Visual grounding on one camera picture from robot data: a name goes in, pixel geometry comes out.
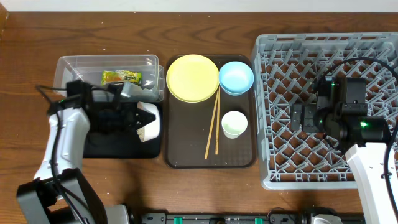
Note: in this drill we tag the right wooden chopstick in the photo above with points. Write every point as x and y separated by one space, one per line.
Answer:
217 120

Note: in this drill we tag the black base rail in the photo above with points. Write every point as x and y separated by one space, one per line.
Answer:
162 218

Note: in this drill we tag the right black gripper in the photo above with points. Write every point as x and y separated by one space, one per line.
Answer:
310 110

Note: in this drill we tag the clear plastic waste bin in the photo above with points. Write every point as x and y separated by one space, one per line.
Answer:
90 68

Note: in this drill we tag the white cup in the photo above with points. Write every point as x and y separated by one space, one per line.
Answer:
233 124

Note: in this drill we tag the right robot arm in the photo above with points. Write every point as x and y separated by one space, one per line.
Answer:
368 152

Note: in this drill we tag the pile of rice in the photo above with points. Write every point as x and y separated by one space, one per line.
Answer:
141 134

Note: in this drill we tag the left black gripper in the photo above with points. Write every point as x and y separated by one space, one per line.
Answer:
131 119

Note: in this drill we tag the grey dishwasher rack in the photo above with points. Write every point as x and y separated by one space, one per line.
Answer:
285 67

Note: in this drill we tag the white rice bowl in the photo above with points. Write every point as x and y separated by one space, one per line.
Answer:
152 130

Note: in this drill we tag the white napkin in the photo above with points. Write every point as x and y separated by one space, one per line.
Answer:
133 90

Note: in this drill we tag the brown serving tray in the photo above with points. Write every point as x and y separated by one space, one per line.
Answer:
186 130

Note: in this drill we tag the wooden chopstick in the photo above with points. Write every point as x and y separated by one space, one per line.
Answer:
217 120
211 126

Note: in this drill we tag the green snack wrapper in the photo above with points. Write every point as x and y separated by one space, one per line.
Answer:
119 76

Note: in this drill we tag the black food waste tray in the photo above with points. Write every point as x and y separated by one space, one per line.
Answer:
123 145

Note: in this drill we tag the left wooden chopstick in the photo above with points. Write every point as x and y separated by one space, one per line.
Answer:
211 126

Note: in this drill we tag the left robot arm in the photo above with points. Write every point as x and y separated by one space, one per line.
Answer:
59 192

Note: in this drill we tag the light blue bowl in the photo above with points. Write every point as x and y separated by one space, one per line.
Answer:
236 78

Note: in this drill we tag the yellow plate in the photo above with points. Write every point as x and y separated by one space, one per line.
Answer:
192 78

